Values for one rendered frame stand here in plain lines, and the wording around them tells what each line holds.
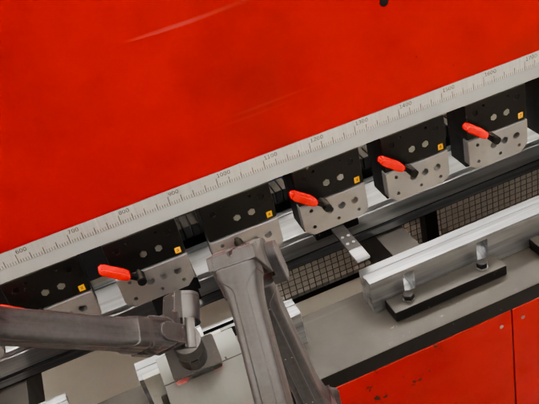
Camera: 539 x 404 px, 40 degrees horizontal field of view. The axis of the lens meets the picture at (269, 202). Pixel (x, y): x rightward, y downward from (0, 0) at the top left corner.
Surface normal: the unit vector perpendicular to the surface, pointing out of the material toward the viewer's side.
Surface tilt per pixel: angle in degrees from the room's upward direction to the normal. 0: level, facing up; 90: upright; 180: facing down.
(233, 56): 90
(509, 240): 90
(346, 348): 0
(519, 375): 90
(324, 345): 0
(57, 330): 61
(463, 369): 90
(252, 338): 37
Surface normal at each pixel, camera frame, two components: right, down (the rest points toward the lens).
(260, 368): -0.25, -0.30
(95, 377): -0.21, -0.81
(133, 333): 0.54, -0.40
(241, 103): 0.34, 0.47
